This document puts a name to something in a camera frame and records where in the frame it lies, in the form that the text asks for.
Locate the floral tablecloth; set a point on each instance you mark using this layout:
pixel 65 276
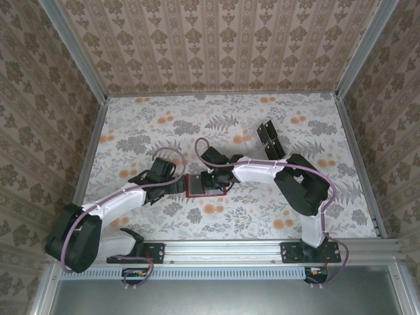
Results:
pixel 147 131

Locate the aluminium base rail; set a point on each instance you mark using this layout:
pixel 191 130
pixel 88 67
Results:
pixel 223 251

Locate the aluminium frame post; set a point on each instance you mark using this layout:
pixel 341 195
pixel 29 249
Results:
pixel 75 49
pixel 361 46

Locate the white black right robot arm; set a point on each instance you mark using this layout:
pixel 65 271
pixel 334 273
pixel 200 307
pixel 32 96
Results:
pixel 256 170

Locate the red leather card holder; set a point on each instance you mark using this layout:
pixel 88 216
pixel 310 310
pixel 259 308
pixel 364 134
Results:
pixel 224 194

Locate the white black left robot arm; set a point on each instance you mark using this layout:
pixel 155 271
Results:
pixel 115 203

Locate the grey metal sheet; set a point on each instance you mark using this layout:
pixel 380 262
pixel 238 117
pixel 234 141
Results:
pixel 229 298

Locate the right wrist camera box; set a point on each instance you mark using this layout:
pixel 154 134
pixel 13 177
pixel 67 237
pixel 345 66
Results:
pixel 213 155

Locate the aluminium side rail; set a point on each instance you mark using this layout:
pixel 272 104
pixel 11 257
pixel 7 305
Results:
pixel 361 164
pixel 87 164

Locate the black VIP card 88888813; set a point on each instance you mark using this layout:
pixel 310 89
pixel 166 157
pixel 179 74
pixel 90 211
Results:
pixel 194 185

